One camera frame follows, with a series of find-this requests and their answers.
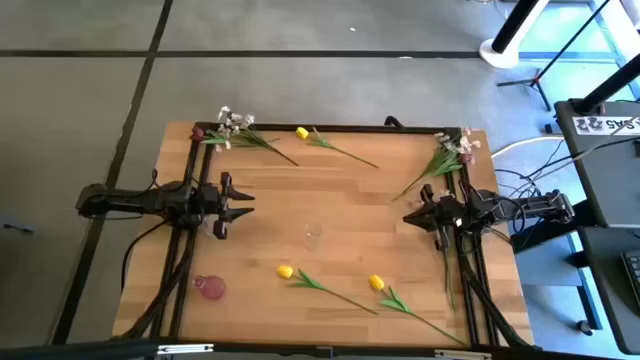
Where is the thick black desk post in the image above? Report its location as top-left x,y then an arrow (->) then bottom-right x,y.
573,52 -> 640,115

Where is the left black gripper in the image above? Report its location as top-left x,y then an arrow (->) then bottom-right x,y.
192,172 -> 256,240

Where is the white printed label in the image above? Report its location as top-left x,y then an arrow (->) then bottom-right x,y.
571,115 -> 640,137

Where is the white floor cable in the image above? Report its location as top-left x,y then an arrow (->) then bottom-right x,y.
491,135 -> 566,161

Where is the black camera mount beam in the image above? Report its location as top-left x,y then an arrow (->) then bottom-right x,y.
0,338 -> 640,360

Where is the black keyboard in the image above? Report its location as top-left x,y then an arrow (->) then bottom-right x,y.
620,248 -> 640,310

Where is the pink round glass vase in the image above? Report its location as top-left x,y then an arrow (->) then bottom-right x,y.
193,274 -> 227,301

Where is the black desk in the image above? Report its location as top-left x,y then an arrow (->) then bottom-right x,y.
553,98 -> 640,230

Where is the round pillar with white base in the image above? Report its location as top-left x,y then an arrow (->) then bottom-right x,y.
478,0 -> 551,70

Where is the dark lower desk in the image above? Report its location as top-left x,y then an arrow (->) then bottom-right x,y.
578,225 -> 640,356

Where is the thin black tripod stand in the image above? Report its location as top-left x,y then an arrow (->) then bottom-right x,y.
496,0 -> 614,112

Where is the black aluminium table frame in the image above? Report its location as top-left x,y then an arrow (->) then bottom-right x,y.
119,121 -> 534,351

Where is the slim clear glass vase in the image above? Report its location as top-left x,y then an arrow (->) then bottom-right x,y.
303,222 -> 324,252

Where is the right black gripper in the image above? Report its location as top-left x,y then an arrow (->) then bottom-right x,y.
402,183 -> 469,251

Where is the black cable bundle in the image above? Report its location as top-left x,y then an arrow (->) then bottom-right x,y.
493,149 -> 569,201

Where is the black desk foot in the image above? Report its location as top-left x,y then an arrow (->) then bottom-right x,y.
509,199 -> 599,254

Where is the white blossom flower bunch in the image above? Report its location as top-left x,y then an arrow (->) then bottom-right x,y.
202,105 -> 300,167
391,127 -> 482,203

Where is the yellow artificial tulip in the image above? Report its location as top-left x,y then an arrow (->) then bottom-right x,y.
276,264 -> 380,316
294,125 -> 380,170
368,273 -> 466,347

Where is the silver metal bracket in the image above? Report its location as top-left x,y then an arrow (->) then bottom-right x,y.
156,342 -> 215,356
433,348 -> 494,360

